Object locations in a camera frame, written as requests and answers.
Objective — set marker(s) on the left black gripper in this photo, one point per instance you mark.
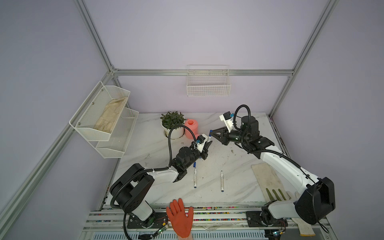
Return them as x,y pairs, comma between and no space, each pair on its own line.
204,153

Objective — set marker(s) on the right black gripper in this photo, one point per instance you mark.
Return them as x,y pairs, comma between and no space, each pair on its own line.
223,130

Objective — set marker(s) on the white marker blue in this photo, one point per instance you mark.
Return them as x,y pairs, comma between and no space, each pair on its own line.
209,136
195,178

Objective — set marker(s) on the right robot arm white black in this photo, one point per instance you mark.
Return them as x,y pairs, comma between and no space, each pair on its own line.
316,195

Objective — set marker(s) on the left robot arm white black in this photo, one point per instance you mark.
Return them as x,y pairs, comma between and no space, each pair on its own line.
129,191

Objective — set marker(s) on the pink watering can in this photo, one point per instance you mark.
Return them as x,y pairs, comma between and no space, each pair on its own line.
193,126

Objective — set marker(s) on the potted green plant white pot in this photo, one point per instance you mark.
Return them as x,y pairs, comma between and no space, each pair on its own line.
170,120

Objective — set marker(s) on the beige green work glove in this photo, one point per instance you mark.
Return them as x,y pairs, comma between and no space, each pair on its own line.
270,184

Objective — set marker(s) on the orange rubber glove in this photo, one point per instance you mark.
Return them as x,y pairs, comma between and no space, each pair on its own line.
181,222

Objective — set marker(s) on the white lower mesh shelf bin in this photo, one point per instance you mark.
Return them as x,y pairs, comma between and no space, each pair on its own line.
117,145

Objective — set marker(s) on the white mesh shelf bin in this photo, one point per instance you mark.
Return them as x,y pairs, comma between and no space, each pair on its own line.
117,145
89,121

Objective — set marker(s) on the white knit glove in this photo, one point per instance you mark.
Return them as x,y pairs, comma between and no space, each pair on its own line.
305,229

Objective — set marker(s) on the white upper mesh shelf bin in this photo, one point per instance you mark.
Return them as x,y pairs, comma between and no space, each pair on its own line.
89,121

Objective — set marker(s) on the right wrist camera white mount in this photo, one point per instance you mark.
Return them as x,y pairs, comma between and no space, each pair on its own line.
227,118

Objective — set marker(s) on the white wire wall basket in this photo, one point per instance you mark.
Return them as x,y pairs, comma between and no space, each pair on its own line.
208,81

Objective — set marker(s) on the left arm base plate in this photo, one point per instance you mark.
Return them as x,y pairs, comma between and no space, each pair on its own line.
155,221

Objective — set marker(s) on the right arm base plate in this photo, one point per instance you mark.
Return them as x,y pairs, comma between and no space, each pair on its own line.
264,219

